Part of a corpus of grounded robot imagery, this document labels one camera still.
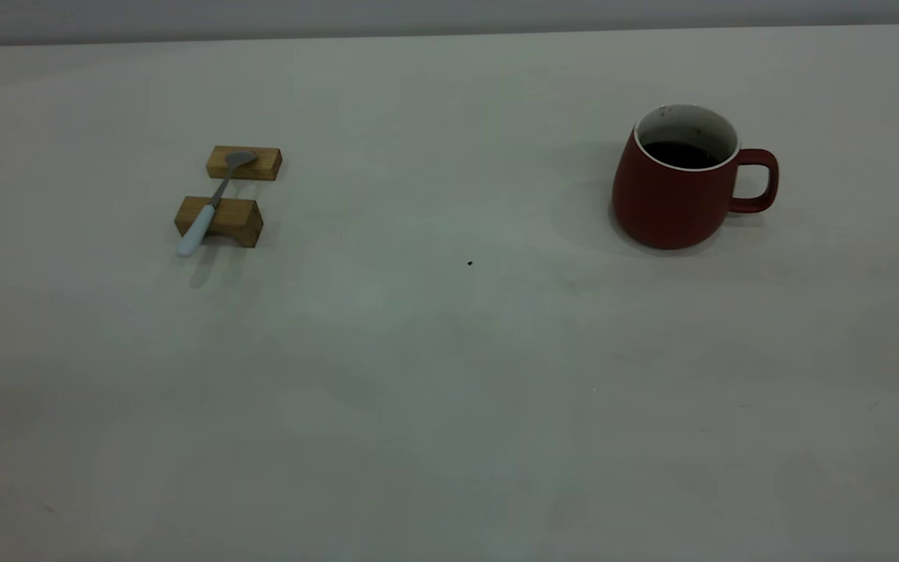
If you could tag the flat rectangular wooden block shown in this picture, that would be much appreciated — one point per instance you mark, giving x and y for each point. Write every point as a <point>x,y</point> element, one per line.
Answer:
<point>266,165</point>

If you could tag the red ceramic mug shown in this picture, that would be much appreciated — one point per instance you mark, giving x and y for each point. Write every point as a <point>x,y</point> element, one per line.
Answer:
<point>668,207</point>

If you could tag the arched wooden block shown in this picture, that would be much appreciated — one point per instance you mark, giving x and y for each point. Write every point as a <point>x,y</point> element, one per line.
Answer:
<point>240,220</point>

